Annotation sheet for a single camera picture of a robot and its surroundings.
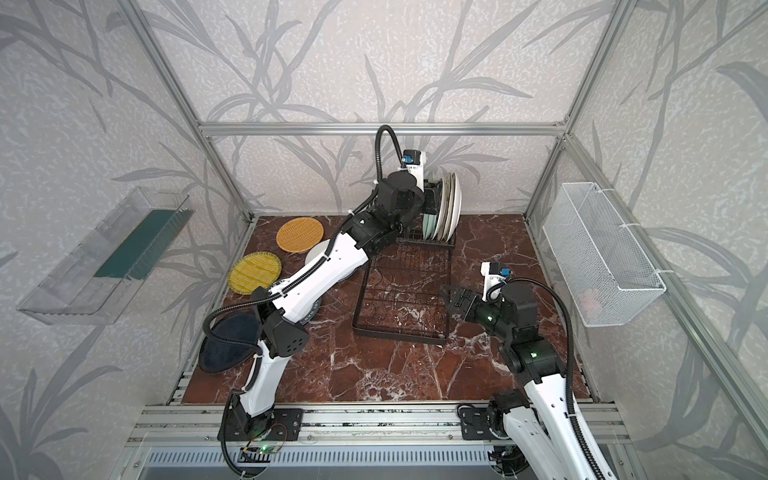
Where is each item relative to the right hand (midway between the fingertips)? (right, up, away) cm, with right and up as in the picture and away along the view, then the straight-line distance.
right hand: (450, 290), depth 73 cm
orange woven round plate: (-52, +15, +43) cm, 69 cm away
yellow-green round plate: (-65, +2, +32) cm, 72 cm away
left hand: (-3, +26, 0) cm, 27 cm away
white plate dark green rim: (-29, -2, -16) cm, 33 cm away
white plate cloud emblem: (-44, +9, +36) cm, 57 cm away
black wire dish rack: (-10, -4, +27) cm, 29 cm away
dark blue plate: (-65, -21, +12) cm, 69 cm away
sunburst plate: (-2, +14, +8) cm, 16 cm away
